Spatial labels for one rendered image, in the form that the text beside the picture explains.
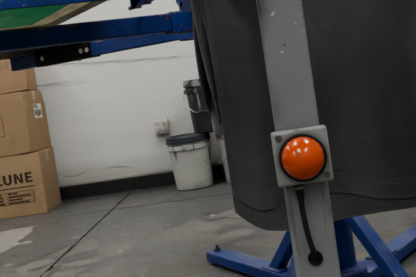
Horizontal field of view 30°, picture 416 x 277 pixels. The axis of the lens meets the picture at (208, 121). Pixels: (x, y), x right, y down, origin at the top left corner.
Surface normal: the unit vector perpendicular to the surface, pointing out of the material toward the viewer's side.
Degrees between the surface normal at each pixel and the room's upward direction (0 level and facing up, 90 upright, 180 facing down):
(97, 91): 90
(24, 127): 91
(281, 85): 90
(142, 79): 90
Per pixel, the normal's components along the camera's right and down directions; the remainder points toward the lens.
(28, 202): -0.04, 0.06
